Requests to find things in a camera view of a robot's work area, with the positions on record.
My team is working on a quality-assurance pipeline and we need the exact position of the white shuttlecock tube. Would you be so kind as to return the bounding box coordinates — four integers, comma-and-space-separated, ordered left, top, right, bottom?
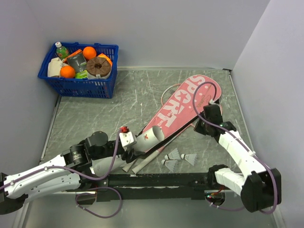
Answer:
89, 125, 165, 178

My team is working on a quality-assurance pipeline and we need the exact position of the white shuttlecock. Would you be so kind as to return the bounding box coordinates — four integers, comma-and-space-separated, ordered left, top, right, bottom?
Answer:
161, 159, 179, 172
164, 148, 181, 160
180, 153, 197, 166

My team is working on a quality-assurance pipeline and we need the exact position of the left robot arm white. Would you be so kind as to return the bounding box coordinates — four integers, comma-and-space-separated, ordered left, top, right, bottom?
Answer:
0, 131, 145, 215

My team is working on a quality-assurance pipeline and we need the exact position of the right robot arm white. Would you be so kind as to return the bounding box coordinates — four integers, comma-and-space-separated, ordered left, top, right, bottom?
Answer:
194, 104, 282, 212

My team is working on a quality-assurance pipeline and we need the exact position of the badminton racket pink shaft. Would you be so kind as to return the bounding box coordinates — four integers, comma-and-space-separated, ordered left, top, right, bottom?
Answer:
131, 102, 223, 174

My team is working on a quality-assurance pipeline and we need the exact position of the badminton racket under bag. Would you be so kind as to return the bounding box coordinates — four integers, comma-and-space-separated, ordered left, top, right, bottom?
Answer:
122, 84, 181, 174

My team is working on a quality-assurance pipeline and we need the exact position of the brown round cake pack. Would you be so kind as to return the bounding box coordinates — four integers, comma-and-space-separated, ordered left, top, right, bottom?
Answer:
86, 57, 112, 79

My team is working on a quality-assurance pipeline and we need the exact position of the pink racket bag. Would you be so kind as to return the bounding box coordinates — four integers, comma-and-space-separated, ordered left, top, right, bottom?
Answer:
133, 75, 221, 152

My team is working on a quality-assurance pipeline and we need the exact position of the green small box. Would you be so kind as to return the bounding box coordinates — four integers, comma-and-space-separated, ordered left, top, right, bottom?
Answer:
75, 70, 87, 79

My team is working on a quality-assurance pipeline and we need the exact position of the orange fruit front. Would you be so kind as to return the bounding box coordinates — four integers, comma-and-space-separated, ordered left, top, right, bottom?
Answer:
60, 66, 76, 78

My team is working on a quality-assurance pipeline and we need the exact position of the orange fruit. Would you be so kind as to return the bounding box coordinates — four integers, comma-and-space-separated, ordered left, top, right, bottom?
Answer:
60, 66, 76, 78
83, 46, 97, 60

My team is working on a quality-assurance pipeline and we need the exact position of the black product box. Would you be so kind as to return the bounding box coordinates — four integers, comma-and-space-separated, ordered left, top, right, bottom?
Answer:
67, 53, 87, 73

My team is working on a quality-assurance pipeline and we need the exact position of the cream paper bag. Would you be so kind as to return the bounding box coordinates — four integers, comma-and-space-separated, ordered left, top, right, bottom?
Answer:
47, 57, 64, 77

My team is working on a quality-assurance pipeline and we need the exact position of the orange snack box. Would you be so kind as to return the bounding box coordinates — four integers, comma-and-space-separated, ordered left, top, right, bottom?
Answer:
98, 53, 113, 67

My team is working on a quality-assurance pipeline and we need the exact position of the orange flat box rear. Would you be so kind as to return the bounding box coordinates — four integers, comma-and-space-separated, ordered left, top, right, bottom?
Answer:
62, 49, 82, 63

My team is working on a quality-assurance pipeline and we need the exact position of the orange fruit rear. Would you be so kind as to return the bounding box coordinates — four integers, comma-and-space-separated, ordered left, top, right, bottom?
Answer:
83, 46, 97, 60

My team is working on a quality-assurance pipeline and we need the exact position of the green drink bottle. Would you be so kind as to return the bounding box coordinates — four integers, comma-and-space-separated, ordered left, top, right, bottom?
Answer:
55, 42, 70, 60

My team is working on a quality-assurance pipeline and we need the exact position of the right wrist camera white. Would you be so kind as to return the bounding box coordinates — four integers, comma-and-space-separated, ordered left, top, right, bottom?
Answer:
209, 99, 219, 105

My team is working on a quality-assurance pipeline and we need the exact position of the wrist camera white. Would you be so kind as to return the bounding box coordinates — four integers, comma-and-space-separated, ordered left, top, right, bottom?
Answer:
209, 99, 219, 105
119, 126, 137, 147

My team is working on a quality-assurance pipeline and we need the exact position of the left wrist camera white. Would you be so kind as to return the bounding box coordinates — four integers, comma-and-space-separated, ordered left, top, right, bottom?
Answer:
119, 126, 137, 147

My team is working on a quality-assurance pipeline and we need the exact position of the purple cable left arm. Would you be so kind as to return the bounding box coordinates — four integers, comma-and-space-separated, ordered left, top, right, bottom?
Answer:
0, 133, 126, 190

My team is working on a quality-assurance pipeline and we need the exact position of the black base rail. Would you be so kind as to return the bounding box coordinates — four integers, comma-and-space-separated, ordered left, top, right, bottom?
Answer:
76, 173, 221, 202

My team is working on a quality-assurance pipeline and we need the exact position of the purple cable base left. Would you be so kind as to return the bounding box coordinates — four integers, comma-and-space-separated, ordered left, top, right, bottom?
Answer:
75, 186, 123, 218

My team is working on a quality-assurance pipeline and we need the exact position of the purple cable base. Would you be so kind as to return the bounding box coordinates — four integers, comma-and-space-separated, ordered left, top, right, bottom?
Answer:
75, 186, 123, 218
205, 194, 245, 212

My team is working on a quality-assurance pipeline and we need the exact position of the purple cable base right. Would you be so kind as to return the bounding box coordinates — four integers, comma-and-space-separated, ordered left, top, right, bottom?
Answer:
205, 194, 245, 212

